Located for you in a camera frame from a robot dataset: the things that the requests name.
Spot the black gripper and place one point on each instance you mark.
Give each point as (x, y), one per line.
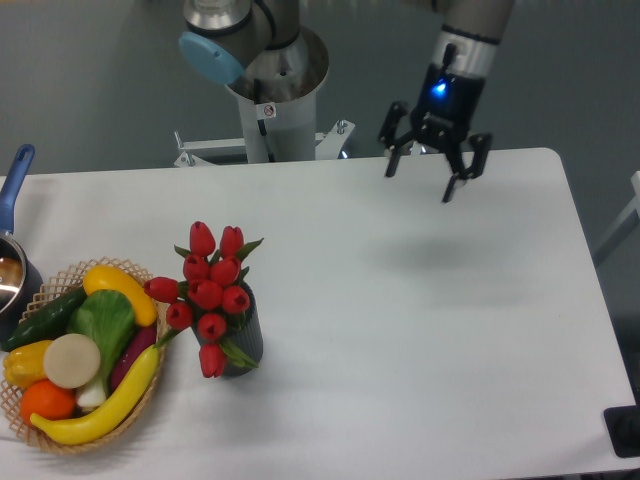
(447, 102)

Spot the red tulip bouquet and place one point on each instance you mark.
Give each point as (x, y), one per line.
(210, 267)

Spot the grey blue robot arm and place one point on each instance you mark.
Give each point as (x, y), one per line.
(274, 67)

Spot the dark grey ribbed vase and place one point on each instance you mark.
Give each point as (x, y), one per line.
(231, 344)

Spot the black device at table corner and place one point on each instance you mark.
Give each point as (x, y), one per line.
(623, 428)

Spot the purple sweet potato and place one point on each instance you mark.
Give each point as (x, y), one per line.
(144, 338)

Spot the yellow squash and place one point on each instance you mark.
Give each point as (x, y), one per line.
(106, 277)

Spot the green bok choy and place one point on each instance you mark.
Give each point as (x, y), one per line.
(107, 318)

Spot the woven wicker basket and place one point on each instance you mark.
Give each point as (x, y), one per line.
(11, 396)

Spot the green cucumber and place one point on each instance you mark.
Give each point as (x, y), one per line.
(48, 322)

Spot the beige round disc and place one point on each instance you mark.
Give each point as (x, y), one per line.
(71, 361)

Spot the yellow banana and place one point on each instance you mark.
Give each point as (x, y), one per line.
(112, 412)

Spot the yellow bell pepper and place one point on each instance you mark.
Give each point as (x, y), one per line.
(24, 366)

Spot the orange fruit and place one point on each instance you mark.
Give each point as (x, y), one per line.
(47, 400)

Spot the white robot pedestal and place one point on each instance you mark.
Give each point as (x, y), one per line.
(278, 131)

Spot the white frame at right edge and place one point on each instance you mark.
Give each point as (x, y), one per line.
(621, 227)

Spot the blue handled saucepan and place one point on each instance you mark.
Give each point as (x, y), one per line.
(20, 280)

